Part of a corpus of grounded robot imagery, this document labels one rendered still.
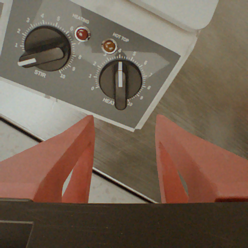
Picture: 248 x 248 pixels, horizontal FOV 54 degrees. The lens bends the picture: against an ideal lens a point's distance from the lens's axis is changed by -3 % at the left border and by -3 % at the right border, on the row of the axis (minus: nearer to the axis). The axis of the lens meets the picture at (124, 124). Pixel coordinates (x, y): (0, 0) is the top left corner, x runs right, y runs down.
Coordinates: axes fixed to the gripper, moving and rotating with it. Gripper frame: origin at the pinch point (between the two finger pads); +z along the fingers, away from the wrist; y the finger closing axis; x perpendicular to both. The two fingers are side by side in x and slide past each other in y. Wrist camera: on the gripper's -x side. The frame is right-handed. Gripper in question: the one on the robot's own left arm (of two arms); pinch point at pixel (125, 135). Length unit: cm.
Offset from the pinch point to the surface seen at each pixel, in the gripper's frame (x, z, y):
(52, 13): -4.4, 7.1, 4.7
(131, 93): 1.4, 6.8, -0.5
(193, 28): -3.7, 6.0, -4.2
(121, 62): -1.2, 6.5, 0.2
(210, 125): 7.7, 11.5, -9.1
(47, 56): -2.1, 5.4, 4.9
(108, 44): -2.3, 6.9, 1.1
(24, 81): 0.5, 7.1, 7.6
